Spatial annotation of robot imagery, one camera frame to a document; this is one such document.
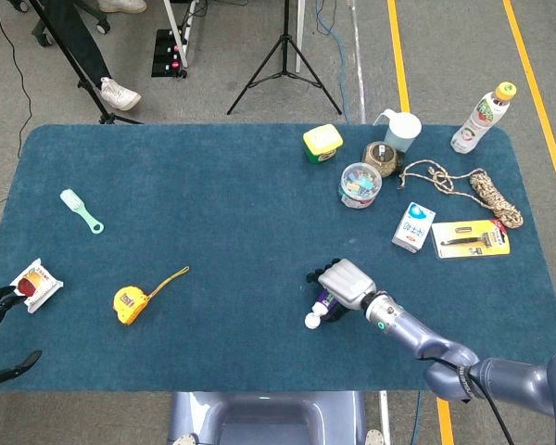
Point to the white snack packet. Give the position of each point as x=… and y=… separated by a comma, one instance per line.
x=37, y=283

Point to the purple toothpaste tube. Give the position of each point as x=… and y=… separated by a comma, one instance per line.
x=319, y=311

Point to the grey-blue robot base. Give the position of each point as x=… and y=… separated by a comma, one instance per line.
x=269, y=417

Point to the person's black trouser leg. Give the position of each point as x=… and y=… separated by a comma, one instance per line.
x=81, y=41

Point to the yellow tape measure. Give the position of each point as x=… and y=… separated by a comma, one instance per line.
x=129, y=303

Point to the white slanted frame leg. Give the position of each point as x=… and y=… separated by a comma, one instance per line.
x=175, y=32

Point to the glass jar black lid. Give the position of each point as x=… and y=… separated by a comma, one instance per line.
x=381, y=157

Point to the white sneaker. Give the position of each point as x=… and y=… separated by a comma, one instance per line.
x=120, y=4
x=119, y=95

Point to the person's leg white shoe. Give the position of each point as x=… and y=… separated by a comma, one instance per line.
x=69, y=60

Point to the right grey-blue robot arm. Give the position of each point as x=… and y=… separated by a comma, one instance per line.
x=417, y=334

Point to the black office chair base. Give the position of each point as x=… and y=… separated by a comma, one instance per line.
x=44, y=34

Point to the white upright post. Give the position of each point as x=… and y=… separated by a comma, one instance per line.
x=300, y=37

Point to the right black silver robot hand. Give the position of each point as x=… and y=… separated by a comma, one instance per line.
x=347, y=283

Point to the drink bottle yellow cap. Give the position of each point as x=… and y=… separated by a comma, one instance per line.
x=479, y=120

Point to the clear tub of clips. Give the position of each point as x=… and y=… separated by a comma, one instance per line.
x=360, y=184

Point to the blue carpet table mat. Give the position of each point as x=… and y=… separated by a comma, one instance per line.
x=213, y=208

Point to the mint green small brush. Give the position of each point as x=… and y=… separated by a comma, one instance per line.
x=76, y=206

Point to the razor in yellow package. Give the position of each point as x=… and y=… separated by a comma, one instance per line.
x=470, y=238

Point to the light blue plastic pitcher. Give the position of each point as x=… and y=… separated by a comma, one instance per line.
x=400, y=132

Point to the black tripod stand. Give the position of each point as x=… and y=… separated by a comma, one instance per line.
x=285, y=46

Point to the green container yellow lid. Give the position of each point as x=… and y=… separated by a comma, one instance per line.
x=323, y=141

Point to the small white blue carton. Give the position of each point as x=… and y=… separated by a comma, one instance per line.
x=413, y=228

